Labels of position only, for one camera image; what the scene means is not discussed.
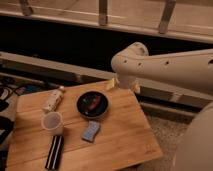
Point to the black round bowl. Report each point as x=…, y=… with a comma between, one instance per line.
x=85, y=99

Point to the white plastic bottle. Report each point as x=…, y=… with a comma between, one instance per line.
x=54, y=100

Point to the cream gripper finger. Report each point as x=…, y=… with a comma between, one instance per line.
x=136, y=88
x=110, y=84

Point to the blue sponge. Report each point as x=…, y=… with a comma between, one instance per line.
x=91, y=131

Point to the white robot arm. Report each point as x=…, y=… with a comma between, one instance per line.
x=195, y=150

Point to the red item in bowl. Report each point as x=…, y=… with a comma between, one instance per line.
x=94, y=103

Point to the black white striped box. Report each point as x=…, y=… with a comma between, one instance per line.
x=54, y=155

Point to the metal shelf rail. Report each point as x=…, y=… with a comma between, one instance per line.
x=66, y=66

